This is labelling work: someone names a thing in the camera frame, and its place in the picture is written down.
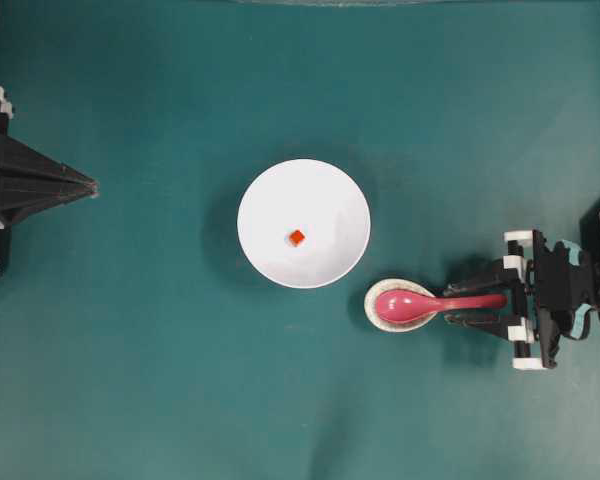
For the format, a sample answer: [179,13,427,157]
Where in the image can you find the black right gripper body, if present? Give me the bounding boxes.
[503,230,598,371]

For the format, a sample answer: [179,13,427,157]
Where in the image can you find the small white spoon rest dish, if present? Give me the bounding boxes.
[364,278,435,333]

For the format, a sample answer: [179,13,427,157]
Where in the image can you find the red block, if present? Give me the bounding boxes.
[288,230,305,247]

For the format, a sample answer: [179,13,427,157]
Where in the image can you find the pink spoon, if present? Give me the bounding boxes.
[375,289,508,324]

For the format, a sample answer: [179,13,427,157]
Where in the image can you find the white bowl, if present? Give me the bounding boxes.
[236,159,371,289]

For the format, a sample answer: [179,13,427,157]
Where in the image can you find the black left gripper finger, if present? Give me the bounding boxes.
[0,184,99,226]
[0,134,98,189]

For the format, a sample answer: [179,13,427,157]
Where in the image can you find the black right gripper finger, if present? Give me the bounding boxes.
[442,255,523,297]
[443,310,522,341]

